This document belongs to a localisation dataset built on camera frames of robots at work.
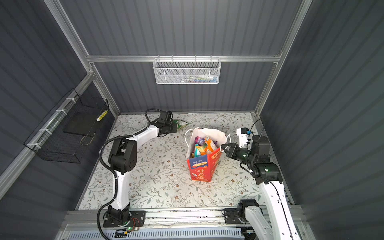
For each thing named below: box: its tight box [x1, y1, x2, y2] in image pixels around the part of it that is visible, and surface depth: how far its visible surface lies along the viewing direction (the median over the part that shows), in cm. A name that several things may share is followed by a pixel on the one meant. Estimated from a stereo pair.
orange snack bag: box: [201, 135, 214, 155], surface depth 78 cm
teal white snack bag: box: [194, 143, 205, 158], surface depth 78 cm
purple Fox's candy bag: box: [194, 136, 205, 146], surface depth 86 cm
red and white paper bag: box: [186, 127, 227, 182], surface depth 76 cm
